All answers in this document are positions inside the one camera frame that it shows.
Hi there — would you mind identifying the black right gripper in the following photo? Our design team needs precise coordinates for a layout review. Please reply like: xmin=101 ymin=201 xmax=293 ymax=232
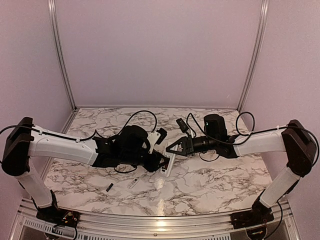
xmin=166 ymin=134 xmax=218 ymax=156

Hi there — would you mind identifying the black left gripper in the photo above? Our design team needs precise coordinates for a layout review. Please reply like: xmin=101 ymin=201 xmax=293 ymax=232
xmin=121 ymin=148 xmax=170 ymax=173

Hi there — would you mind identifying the white air conditioner remote control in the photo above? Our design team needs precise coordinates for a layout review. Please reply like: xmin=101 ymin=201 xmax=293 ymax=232
xmin=160 ymin=141 xmax=176 ymax=177

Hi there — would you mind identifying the white remote battery cover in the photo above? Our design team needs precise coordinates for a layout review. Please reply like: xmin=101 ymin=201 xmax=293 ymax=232
xmin=127 ymin=178 xmax=139 ymax=189

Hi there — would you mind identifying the dark blue battery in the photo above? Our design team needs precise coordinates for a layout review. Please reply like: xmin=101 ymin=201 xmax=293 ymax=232
xmin=106 ymin=183 xmax=114 ymax=192

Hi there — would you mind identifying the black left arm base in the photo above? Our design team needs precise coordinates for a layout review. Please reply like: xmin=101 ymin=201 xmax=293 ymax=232
xmin=36 ymin=190 xmax=80 ymax=228

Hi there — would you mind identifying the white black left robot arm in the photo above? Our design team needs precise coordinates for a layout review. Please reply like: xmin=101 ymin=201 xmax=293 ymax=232
xmin=1 ymin=117 xmax=173 ymax=223

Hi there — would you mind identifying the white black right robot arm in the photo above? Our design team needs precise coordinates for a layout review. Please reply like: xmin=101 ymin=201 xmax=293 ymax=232
xmin=165 ymin=114 xmax=320 ymax=224

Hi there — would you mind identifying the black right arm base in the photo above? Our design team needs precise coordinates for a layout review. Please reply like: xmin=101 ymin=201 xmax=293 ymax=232
xmin=230 ymin=197 xmax=275 ymax=229

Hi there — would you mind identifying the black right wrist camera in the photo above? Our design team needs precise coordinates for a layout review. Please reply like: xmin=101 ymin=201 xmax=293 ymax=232
xmin=176 ymin=118 xmax=190 ymax=133

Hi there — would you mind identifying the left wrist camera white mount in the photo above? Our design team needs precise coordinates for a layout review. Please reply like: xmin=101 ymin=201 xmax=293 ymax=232
xmin=147 ymin=127 xmax=168 ymax=146

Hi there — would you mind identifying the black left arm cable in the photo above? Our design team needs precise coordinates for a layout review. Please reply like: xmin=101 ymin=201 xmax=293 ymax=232
xmin=0 ymin=110 xmax=158 ymax=173

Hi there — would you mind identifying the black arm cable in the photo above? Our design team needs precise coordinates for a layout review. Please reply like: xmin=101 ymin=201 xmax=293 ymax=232
xmin=186 ymin=111 xmax=318 ymax=163
xmin=0 ymin=110 xmax=158 ymax=173

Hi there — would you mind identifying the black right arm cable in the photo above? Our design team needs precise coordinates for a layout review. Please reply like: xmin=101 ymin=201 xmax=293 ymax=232
xmin=186 ymin=111 xmax=318 ymax=163

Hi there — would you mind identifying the right aluminium frame post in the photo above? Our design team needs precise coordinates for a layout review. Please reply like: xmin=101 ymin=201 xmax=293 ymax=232
xmin=237 ymin=0 xmax=270 ymax=112

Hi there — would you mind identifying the aluminium frame post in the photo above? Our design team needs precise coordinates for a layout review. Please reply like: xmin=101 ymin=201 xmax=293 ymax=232
xmin=47 ymin=0 xmax=77 ymax=111
xmin=237 ymin=0 xmax=270 ymax=112

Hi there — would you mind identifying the left aluminium frame post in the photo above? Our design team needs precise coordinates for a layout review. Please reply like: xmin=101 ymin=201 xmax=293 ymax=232
xmin=47 ymin=0 xmax=77 ymax=111

